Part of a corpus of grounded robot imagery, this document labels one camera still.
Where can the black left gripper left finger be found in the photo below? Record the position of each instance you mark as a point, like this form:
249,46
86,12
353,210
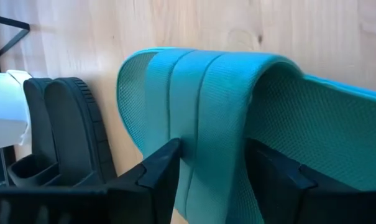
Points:
150,186

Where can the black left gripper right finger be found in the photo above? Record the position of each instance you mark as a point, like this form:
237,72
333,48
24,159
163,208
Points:
284,193

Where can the teal green rubber slide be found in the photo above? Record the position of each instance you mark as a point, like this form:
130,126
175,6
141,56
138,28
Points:
222,93

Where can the white hexagonal plant pot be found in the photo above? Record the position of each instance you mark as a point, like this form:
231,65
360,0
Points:
4,109

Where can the wooden shelf with black frame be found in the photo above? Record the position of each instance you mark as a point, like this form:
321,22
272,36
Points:
10,40

